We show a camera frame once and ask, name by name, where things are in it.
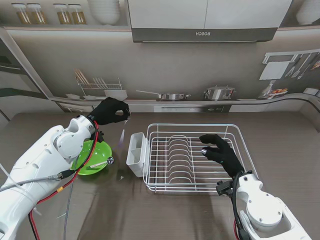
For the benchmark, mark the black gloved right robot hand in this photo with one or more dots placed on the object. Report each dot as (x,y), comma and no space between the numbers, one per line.
(226,155)

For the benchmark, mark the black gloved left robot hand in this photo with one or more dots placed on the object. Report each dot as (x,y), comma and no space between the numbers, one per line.
(105,112)

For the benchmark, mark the metal fork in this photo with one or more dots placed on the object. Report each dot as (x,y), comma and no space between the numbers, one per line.
(122,137)

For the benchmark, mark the metal spoon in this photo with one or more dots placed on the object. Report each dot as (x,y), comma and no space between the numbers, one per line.
(110,160)

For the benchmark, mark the white plastic utensil caddy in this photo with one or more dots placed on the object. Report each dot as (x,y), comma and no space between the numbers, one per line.
(136,160)

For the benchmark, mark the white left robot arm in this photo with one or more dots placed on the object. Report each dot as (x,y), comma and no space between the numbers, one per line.
(40,160)

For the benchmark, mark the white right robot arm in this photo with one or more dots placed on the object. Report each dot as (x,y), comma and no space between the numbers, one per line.
(262,207)

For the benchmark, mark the green plastic bowl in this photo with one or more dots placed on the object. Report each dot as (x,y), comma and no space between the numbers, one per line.
(98,152)

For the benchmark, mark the printed kitchen backdrop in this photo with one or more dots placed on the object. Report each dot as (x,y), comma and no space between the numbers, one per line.
(175,70)

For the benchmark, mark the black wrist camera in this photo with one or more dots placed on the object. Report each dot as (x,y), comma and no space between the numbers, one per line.
(223,188)
(100,136)

